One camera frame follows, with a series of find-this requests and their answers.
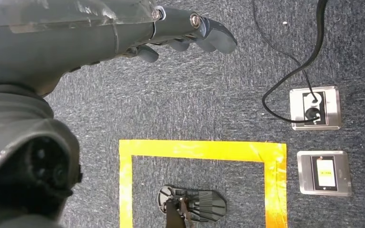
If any thin black floor cable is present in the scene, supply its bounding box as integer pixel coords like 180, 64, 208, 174
252, 0, 319, 105

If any black robot foot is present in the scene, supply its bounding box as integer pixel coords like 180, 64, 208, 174
157, 185, 228, 228

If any yellow floor tape square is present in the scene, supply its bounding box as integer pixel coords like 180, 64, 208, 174
119, 139, 288, 228

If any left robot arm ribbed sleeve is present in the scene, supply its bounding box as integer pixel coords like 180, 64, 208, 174
0, 83, 83, 228

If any floor socket with plugs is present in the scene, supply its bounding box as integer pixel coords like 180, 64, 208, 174
288, 85, 342, 131

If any thick black mains cable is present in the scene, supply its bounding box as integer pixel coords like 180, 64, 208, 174
261, 0, 329, 124

